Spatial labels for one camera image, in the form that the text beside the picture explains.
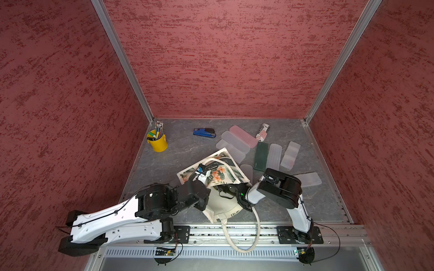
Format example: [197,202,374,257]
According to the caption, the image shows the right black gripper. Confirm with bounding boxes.
[210,171,240,198]

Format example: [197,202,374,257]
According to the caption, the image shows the large white pencil case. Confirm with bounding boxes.
[216,140,246,164]

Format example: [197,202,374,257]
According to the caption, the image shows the floral canvas tote bag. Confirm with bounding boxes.
[177,147,261,254]

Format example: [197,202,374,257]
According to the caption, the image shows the green pencil case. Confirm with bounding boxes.
[253,142,269,172]

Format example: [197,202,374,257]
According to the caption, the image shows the clear ribbed pencil case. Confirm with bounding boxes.
[266,143,283,171]

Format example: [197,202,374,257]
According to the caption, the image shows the pink pencil case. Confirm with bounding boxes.
[229,125,258,149]

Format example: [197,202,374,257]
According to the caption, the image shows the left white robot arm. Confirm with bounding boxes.
[58,181,211,257]

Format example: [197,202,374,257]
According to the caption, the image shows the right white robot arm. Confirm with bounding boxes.
[217,168,323,244]

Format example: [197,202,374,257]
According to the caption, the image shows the blue black stapler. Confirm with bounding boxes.
[193,128,217,138]

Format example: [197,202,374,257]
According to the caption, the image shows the flag pattern can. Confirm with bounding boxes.
[255,123,270,142]

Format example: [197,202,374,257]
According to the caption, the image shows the yellow pen cup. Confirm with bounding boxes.
[146,121,168,152]

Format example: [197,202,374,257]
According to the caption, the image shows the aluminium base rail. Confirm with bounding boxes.
[86,222,383,271]

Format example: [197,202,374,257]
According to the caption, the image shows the left corner aluminium post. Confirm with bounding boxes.
[91,0,154,124]

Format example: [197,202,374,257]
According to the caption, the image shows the corner aluminium post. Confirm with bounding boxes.
[91,0,154,124]
[304,0,382,127]

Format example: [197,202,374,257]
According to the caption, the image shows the right corner aluminium post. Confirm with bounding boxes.
[304,0,382,127]

